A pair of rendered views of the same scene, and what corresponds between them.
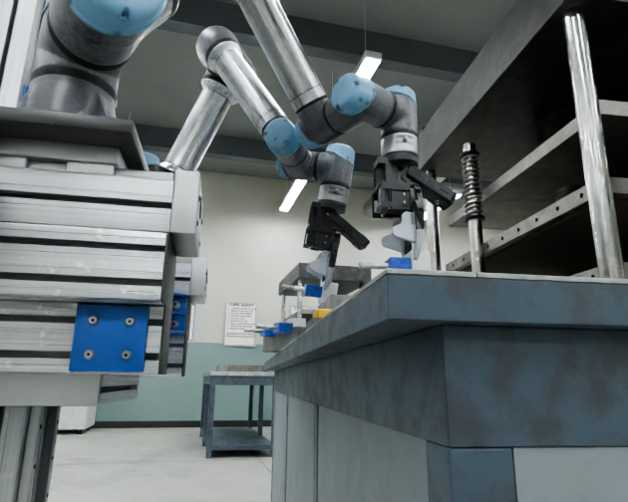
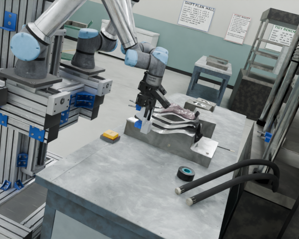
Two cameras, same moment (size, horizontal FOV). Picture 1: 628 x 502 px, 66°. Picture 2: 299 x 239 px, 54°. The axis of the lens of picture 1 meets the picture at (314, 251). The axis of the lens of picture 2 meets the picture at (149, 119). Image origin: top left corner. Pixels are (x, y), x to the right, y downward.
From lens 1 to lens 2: 1.12 m
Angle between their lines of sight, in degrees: 42
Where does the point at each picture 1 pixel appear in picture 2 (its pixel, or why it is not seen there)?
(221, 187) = not seen: outside the picture
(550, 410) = (63, 207)
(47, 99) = (19, 67)
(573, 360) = (70, 202)
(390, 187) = (140, 97)
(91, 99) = (31, 66)
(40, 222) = (19, 102)
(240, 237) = not seen: outside the picture
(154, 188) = (43, 100)
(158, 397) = (183, 59)
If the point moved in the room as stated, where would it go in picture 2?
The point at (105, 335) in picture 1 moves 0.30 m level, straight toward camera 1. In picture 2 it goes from (35, 131) to (0, 157)
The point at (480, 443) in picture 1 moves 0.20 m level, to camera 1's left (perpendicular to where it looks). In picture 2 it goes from (50, 206) to (16, 182)
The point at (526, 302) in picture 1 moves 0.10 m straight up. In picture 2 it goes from (58, 190) to (62, 167)
